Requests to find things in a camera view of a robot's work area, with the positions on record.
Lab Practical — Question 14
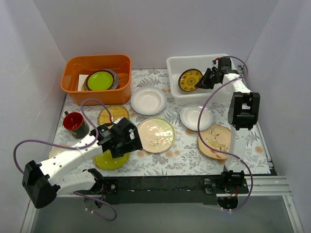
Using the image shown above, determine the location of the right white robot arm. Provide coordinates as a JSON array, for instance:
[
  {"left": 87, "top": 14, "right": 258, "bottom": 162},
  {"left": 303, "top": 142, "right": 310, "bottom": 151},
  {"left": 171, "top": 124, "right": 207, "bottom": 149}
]
[{"left": 197, "top": 55, "right": 260, "bottom": 194}]

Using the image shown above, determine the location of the round bamboo mat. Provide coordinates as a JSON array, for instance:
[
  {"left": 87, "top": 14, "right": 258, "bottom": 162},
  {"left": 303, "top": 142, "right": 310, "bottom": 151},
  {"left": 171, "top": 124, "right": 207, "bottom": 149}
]
[{"left": 98, "top": 105, "right": 130, "bottom": 125}]

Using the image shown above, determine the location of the white deep plate left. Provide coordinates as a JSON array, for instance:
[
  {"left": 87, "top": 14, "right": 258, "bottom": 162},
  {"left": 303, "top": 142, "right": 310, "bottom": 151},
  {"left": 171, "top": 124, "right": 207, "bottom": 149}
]
[{"left": 130, "top": 86, "right": 167, "bottom": 116}]

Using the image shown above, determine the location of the yellow black patterned plate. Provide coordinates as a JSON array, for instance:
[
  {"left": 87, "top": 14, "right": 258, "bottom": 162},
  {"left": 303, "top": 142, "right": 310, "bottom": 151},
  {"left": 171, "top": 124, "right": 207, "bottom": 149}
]
[{"left": 178, "top": 68, "right": 203, "bottom": 92}]

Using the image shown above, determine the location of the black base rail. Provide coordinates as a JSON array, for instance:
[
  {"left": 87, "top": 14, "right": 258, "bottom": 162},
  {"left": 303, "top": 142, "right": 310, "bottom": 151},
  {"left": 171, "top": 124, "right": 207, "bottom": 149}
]
[{"left": 79, "top": 175, "right": 249, "bottom": 205}]

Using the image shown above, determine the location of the cream plate with bird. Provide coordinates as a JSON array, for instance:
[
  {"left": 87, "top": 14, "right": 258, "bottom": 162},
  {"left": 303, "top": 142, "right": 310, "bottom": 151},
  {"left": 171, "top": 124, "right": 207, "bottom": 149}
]
[{"left": 198, "top": 125, "right": 231, "bottom": 161}]

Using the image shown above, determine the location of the black mug red inside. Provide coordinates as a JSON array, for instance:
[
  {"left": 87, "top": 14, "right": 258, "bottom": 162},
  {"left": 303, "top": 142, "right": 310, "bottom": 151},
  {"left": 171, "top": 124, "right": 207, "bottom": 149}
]
[{"left": 63, "top": 111, "right": 89, "bottom": 139}]

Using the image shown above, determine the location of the orange plastic bin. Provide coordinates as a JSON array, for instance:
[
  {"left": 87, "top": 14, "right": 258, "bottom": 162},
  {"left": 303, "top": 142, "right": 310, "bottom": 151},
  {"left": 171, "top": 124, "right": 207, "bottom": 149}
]
[{"left": 60, "top": 54, "right": 132, "bottom": 105}]

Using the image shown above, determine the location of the white deep plate right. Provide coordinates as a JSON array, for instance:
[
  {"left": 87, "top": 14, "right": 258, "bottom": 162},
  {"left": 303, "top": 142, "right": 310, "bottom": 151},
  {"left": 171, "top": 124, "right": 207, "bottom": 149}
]
[{"left": 180, "top": 103, "right": 213, "bottom": 131}]

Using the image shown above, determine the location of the white deep plate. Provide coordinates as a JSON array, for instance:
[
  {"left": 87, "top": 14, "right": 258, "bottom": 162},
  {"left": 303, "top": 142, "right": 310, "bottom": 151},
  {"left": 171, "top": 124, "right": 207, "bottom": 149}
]
[
  {"left": 130, "top": 86, "right": 167, "bottom": 116},
  {"left": 180, "top": 103, "right": 213, "bottom": 131}
]

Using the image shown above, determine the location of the stack of dark plates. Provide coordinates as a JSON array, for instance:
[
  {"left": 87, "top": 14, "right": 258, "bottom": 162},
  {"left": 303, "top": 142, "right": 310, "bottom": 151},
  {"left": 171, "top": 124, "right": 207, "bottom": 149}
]
[{"left": 85, "top": 69, "right": 120, "bottom": 91}]

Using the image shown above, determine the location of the lime green round plate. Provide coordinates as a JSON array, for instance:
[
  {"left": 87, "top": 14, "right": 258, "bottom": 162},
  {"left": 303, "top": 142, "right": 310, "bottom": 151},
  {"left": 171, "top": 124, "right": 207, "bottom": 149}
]
[{"left": 86, "top": 71, "right": 114, "bottom": 91}]

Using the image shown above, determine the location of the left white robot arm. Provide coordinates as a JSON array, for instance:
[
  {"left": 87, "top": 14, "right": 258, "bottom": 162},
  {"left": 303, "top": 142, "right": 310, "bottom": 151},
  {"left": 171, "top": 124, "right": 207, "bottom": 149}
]
[{"left": 22, "top": 117, "right": 142, "bottom": 209}]

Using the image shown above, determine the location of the white card in bin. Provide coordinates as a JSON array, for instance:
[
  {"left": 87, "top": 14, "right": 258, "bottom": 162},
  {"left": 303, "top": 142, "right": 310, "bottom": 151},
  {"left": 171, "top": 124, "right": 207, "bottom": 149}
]
[{"left": 77, "top": 74, "right": 88, "bottom": 91}]

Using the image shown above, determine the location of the white plastic bin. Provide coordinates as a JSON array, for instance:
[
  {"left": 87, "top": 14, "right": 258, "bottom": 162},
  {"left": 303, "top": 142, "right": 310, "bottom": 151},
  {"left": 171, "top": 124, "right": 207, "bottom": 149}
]
[{"left": 166, "top": 53, "right": 244, "bottom": 106}]

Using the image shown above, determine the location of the cream plate with twig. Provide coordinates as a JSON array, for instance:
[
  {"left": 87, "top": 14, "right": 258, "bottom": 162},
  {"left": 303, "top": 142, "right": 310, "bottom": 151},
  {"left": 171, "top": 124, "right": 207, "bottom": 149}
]
[{"left": 138, "top": 117, "right": 175, "bottom": 153}]

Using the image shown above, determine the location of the small cream dish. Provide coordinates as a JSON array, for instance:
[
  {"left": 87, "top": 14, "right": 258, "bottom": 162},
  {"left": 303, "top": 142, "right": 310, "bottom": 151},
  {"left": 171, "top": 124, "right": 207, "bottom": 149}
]
[{"left": 48, "top": 147, "right": 66, "bottom": 159}]

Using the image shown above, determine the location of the green dotted scalloped plate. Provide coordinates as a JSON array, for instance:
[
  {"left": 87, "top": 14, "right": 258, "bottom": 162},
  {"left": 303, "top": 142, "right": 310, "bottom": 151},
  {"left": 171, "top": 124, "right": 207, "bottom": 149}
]
[{"left": 93, "top": 150, "right": 130, "bottom": 171}]

